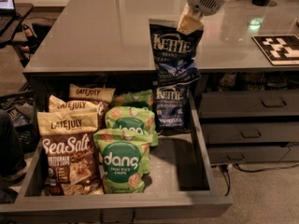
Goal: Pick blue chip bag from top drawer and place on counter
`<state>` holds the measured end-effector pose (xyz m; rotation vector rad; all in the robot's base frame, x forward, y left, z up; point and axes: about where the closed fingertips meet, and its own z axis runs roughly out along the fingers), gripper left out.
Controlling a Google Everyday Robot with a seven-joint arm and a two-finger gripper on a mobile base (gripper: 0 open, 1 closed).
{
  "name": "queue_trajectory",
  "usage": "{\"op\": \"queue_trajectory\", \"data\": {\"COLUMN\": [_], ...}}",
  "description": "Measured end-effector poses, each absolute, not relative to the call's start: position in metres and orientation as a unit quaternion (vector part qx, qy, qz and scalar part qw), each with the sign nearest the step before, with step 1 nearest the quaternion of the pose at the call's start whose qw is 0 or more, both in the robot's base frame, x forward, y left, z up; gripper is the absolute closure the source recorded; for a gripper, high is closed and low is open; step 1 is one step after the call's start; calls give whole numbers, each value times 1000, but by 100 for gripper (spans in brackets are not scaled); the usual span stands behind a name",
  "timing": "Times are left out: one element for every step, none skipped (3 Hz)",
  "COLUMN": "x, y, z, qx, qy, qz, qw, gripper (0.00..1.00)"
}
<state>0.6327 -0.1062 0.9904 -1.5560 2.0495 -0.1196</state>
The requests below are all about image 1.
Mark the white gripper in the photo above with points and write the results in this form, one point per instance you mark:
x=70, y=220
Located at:
x=203, y=1

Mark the blue kettle chip bag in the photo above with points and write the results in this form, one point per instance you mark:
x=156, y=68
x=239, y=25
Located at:
x=170, y=103
x=174, y=52

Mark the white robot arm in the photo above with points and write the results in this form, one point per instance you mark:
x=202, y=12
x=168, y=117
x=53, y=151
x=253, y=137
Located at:
x=194, y=11

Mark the upper closed grey drawer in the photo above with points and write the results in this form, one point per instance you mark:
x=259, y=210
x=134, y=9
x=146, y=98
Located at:
x=240, y=104

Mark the closed grey drawer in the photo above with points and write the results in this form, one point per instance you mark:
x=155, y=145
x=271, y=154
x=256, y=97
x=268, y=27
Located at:
x=240, y=104
x=222, y=155
x=238, y=133

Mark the rear green Dang chip bag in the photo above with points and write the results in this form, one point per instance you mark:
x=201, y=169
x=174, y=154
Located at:
x=140, y=99

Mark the green dang chip bag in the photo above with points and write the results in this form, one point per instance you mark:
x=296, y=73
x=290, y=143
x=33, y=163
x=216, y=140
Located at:
x=128, y=118
x=125, y=156
x=140, y=99

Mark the middle closed grey drawer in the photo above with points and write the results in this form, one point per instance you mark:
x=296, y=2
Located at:
x=238, y=133

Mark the middle green Dang chip bag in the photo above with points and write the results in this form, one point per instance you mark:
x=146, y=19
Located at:
x=128, y=118

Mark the rear Late July chip bag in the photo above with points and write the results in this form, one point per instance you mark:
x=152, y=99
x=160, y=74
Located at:
x=99, y=96

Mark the late july chip bag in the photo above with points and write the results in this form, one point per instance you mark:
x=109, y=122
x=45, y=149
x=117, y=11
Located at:
x=99, y=96
x=57, y=105
x=67, y=138

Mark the lower closed grey drawer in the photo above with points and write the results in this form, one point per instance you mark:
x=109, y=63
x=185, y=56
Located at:
x=222, y=155

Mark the front green Dang chip bag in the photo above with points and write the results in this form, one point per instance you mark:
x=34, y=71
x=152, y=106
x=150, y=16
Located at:
x=125, y=156

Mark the middle Late July chip bag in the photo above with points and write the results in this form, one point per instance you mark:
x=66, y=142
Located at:
x=57, y=105

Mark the open grey top drawer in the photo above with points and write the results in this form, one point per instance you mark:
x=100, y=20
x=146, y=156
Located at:
x=180, y=185

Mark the front Late July chip bag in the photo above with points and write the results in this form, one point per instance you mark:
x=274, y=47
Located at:
x=67, y=138

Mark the black white fiducial marker board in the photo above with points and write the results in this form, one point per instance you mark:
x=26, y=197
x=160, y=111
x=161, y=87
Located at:
x=279, y=49

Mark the dark side desk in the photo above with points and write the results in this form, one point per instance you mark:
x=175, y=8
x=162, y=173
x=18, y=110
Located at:
x=22, y=11

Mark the laptop computer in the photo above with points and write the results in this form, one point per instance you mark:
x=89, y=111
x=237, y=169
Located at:
x=7, y=14

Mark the black crate with items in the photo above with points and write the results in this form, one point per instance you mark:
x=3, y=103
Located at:
x=21, y=107

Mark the person leg dark trousers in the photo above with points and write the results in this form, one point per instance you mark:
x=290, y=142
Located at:
x=12, y=163

